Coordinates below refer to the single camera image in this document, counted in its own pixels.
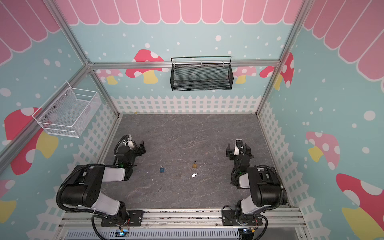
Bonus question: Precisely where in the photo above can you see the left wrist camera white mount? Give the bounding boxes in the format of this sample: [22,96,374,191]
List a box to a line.
[123,135,135,149]

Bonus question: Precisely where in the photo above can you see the white mesh wall basket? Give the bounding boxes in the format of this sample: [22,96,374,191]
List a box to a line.
[32,82,102,138]

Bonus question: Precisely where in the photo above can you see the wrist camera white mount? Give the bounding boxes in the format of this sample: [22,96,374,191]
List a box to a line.
[234,139,244,156]
[123,135,135,149]

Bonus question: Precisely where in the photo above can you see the grey vented cable duct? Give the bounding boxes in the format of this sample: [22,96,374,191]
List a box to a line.
[64,229,241,240]

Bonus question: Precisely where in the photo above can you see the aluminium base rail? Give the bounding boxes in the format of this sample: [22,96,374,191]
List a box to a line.
[59,208,307,230]

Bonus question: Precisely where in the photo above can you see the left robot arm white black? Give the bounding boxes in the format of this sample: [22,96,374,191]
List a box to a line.
[56,137,146,227]

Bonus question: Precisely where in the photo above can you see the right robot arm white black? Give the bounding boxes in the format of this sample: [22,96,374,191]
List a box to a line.
[222,139,288,227]

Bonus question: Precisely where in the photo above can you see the black mesh wall basket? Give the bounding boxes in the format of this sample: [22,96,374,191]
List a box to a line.
[170,56,234,92]

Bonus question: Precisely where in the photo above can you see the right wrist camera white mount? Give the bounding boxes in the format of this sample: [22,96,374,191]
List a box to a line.
[234,139,244,156]

